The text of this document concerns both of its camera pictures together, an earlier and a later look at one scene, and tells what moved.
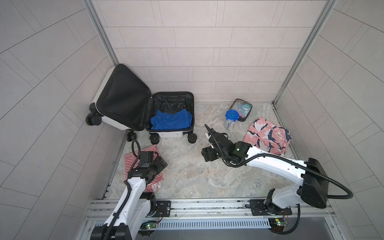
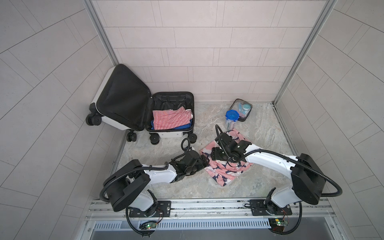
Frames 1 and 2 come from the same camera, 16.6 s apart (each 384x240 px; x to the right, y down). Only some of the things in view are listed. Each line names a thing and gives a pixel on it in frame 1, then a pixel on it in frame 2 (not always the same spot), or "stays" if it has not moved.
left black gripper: x=159 y=166 to x=200 y=166
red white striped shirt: x=130 y=159 to x=164 y=119
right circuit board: x=277 y=224 stays
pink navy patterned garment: x=268 y=137 to x=225 y=171
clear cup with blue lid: x=231 y=117 stays
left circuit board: x=148 y=225 stays
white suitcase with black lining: x=121 y=98 stays
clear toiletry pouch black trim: x=243 y=108 stays
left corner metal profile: x=101 y=31 stays
